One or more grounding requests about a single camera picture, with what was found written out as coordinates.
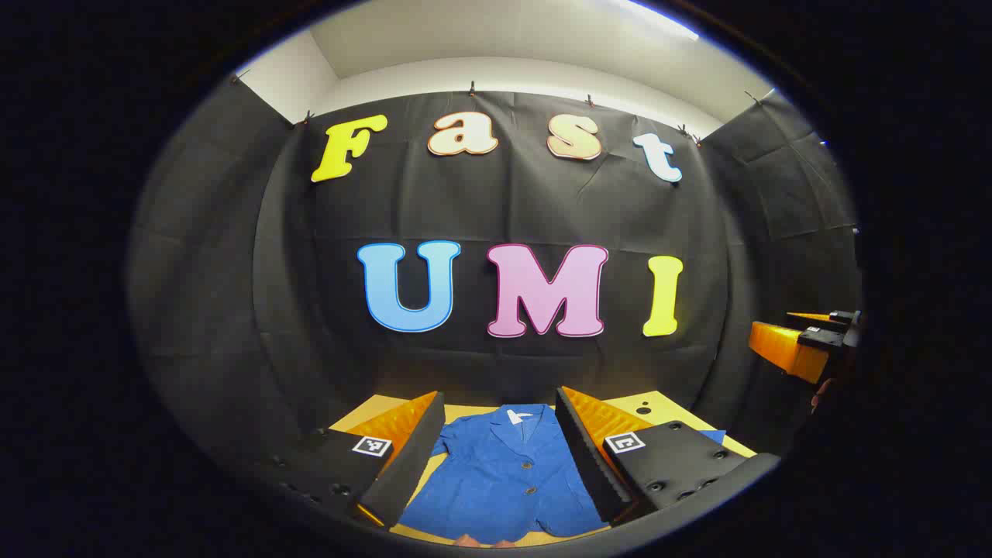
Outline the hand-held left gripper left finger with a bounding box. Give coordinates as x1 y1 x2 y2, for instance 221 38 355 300
263 391 446 532

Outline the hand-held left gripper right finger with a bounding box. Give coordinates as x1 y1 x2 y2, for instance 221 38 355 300
555 386 782 529

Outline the blue button-up shirt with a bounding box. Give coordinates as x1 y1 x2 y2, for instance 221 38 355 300
397 403 728 546

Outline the black backdrop cloth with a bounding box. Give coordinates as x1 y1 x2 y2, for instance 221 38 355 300
128 75 863 474

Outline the row of cloth clips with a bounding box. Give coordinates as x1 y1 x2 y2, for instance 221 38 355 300
231 70 776 148

